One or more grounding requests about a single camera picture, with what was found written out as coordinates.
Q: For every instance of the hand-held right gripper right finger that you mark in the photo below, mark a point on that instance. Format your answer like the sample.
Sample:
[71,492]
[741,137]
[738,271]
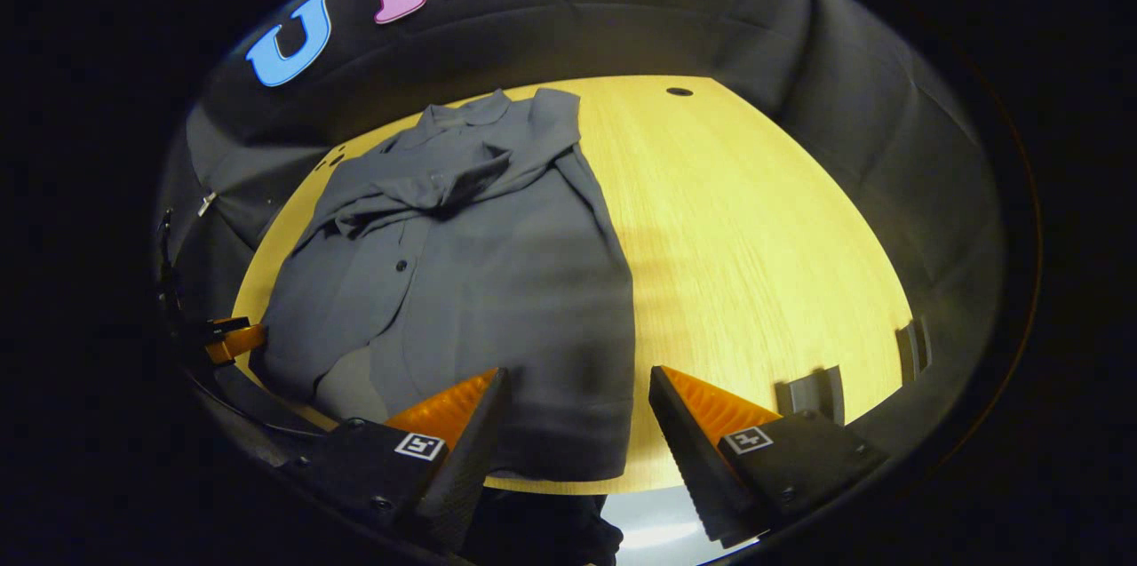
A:
[693,459]

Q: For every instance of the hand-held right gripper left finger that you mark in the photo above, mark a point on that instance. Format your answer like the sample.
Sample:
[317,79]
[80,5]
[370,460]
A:
[466,468]

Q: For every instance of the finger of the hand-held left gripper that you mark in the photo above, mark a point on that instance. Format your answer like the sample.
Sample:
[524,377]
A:
[235,342]

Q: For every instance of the grey button-up shirt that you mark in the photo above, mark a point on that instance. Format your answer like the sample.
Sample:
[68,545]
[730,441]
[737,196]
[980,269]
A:
[497,282]

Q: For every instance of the small silver clip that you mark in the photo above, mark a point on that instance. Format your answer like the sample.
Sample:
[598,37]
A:
[206,203]

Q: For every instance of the black backdrop cloth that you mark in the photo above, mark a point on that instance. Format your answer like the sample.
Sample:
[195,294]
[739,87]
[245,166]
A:
[844,148]

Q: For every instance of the grey table edge bracket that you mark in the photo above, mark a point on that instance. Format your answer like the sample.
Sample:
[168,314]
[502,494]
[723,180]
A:
[808,393]
[913,348]

